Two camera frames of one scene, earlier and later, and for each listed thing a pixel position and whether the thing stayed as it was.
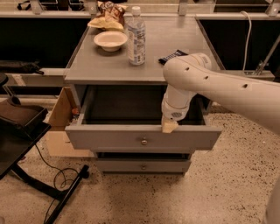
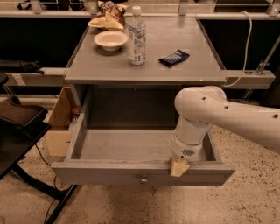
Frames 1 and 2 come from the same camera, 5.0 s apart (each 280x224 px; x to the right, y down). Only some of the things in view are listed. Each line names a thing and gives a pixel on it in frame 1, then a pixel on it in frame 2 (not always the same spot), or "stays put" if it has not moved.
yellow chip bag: (102, 23) stays put
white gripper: (171, 112) → (186, 151)
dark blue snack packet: (178, 53) stays put
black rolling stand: (21, 129) stays put
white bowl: (111, 41) stays put
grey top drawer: (129, 118) → (135, 156)
